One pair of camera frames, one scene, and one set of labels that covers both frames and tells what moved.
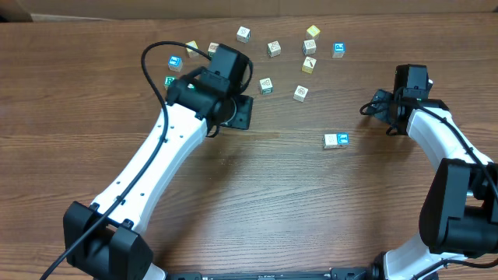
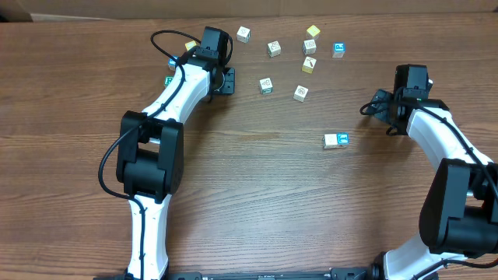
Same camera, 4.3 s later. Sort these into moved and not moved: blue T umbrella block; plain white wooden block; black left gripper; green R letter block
Moved: black left gripper
Not moved: plain white wooden block; blue T umbrella block; green R letter block
